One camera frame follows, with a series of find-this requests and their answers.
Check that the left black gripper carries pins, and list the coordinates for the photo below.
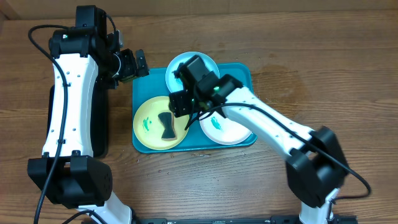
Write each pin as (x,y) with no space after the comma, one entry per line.
(129,70)

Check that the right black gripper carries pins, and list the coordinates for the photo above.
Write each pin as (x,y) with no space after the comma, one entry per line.
(181,104)

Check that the light blue plate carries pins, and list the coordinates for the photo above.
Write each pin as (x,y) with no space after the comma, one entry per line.
(173,84)

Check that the dark scrubbing sponge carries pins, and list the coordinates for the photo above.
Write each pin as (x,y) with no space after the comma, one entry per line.
(167,120)

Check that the yellow-green plate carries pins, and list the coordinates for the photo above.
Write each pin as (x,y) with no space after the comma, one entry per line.
(148,129)

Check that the white plate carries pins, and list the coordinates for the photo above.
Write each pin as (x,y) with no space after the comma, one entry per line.
(222,130)

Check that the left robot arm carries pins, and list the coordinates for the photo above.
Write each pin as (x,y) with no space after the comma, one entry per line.
(87,61)

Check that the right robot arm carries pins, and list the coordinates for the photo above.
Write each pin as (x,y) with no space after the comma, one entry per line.
(315,164)

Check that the teal plastic tray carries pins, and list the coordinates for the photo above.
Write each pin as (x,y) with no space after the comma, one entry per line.
(154,85)

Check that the black plastic tray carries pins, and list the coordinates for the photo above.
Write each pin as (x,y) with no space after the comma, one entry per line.
(99,121)

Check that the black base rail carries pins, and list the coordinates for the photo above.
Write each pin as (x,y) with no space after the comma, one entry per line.
(284,219)

